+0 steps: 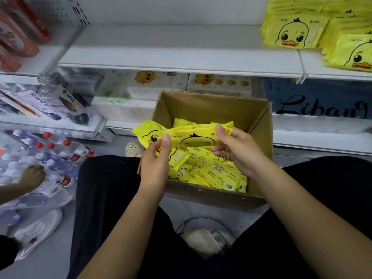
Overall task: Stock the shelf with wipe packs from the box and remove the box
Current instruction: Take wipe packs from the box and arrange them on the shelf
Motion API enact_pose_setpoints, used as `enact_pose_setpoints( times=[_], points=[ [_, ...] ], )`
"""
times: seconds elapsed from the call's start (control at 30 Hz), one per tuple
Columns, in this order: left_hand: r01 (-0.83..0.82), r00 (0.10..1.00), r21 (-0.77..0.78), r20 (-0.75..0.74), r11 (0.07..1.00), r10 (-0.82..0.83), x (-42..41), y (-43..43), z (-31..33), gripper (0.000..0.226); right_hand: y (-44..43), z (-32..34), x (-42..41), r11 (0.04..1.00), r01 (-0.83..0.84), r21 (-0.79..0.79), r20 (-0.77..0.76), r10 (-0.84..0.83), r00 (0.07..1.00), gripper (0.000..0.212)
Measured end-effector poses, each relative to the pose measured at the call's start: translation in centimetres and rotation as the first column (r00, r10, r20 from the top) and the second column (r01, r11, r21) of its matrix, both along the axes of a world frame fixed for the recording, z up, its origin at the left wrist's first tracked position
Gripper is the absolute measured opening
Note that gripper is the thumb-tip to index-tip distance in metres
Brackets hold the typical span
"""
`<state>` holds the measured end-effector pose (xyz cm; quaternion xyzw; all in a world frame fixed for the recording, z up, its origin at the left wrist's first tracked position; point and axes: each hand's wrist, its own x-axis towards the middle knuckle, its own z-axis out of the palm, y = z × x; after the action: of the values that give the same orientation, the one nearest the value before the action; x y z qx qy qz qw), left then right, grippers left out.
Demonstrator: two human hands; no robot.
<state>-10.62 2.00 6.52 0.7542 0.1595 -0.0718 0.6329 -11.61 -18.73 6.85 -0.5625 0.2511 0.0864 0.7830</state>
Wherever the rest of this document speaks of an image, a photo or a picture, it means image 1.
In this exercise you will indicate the person's right hand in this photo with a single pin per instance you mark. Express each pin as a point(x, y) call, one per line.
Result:
point(244, 149)

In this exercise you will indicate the white pegboard shelf unit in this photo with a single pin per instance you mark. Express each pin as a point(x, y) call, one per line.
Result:
point(67, 26)

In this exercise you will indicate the person's left forearm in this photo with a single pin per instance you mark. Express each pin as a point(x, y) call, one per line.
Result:
point(125, 235)

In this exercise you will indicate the green white tissue pack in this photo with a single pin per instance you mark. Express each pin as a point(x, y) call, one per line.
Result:
point(116, 107)

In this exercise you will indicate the pack of red-capped bottles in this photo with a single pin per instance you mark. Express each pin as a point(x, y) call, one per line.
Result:
point(52, 154)

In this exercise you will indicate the person's left cream clog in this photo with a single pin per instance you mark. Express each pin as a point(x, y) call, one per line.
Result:
point(132, 149)

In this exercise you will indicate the brown cardboard box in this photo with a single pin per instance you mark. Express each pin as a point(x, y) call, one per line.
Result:
point(197, 104)

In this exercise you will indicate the white duck tissue pack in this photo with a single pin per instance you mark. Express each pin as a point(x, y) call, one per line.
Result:
point(221, 87)
point(168, 84)

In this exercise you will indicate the white metal shelf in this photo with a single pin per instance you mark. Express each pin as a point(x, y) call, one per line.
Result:
point(174, 49)

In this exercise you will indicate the metal frame stool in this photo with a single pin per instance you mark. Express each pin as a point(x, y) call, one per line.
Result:
point(203, 241)

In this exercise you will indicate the person's left hand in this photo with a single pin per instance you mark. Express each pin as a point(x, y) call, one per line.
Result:
point(156, 168)

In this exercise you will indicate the person's black trousers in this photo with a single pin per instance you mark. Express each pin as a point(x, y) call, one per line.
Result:
point(104, 212)

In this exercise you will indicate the another person's forearm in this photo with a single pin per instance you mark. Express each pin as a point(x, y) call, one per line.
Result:
point(10, 193)

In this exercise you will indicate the person's right forearm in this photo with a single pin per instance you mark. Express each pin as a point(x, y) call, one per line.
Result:
point(314, 223)

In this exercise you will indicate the MIQI boxes with fruit print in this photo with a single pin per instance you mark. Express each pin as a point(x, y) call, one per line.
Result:
point(52, 104)

